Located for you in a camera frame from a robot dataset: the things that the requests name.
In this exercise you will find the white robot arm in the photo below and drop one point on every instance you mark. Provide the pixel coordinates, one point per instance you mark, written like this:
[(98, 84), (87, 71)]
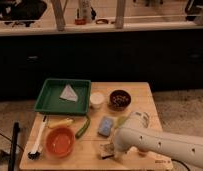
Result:
[(134, 132)]

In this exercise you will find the white cup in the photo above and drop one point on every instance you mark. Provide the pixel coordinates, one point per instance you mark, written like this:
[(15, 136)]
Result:
[(96, 100)]

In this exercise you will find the grey folded cloth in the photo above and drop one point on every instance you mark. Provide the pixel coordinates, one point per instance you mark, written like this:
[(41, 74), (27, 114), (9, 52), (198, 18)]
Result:
[(68, 93)]

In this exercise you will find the red bowl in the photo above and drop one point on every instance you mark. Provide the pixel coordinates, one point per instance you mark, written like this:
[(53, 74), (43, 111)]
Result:
[(59, 142)]

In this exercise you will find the dark brown bowl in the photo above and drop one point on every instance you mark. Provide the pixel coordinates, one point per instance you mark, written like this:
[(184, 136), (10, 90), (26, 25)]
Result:
[(119, 99)]

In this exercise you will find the blue sponge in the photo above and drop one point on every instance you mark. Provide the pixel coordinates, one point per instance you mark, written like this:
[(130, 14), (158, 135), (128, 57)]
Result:
[(105, 126)]

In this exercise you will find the orange fruit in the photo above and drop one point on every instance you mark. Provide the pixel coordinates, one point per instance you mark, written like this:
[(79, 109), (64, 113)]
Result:
[(143, 153)]

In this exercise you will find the green plastic tray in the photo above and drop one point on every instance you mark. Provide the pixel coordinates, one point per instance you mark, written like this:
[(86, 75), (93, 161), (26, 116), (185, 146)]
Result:
[(49, 100)]

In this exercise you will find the green cucumber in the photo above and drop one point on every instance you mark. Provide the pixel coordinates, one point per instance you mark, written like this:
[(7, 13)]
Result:
[(83, 129)]

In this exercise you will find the black pole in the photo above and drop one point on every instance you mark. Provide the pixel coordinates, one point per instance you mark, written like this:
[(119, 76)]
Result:
[(12, 158)]

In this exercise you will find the green plastic cup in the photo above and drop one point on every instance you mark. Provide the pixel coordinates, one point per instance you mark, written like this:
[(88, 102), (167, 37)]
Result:
[(120, 121)]

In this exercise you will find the yellow banana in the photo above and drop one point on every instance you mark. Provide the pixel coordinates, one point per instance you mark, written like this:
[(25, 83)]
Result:
[(64, 122)]

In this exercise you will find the brown board eraser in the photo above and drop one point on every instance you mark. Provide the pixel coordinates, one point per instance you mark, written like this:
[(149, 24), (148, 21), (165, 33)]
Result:
[(106, 151)]

